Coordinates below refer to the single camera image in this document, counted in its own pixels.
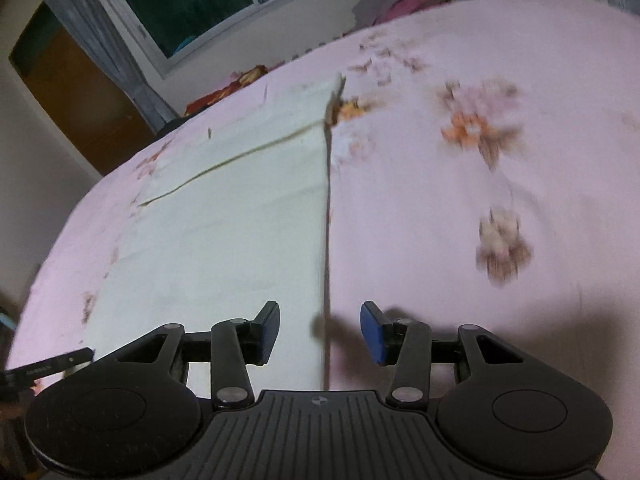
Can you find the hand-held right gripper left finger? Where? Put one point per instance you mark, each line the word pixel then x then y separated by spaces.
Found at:
pixel 270 330

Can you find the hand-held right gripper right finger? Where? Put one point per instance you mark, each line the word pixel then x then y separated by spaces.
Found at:
pixel 372 330

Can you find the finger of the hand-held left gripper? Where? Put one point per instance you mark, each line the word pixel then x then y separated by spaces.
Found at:
pixel 55 365

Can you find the white knit sweater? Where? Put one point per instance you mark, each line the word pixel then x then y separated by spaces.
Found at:
pixel 225 235

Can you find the pink floral bed sheet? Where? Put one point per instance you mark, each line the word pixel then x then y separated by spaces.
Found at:
pixel 450 260

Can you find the black cloth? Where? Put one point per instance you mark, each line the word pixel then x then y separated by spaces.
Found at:
pixel 170 127

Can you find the red patterned pillow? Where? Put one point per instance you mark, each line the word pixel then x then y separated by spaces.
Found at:
pixel 225 91

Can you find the brown wooden door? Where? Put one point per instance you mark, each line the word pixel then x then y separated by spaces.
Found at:
pixel 75 95

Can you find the grey window curtain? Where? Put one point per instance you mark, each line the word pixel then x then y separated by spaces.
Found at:
pixel 105 45

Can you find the sliding glass window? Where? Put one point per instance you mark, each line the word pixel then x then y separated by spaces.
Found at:
pixel 200 5

